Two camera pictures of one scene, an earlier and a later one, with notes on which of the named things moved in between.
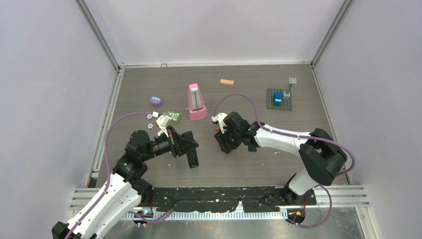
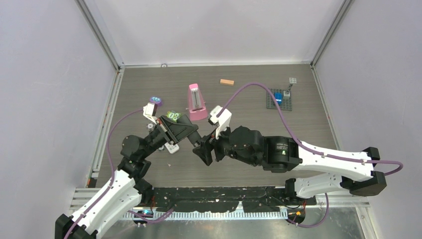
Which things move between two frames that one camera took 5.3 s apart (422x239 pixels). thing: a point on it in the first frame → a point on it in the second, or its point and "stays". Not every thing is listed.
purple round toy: [156, 101] stays
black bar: [192, 158] → [195, 138]
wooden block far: [228, 82] stays
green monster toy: [175, 116] stays
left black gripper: [179, 145] → [177, 131]
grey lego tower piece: [287, 92] stays
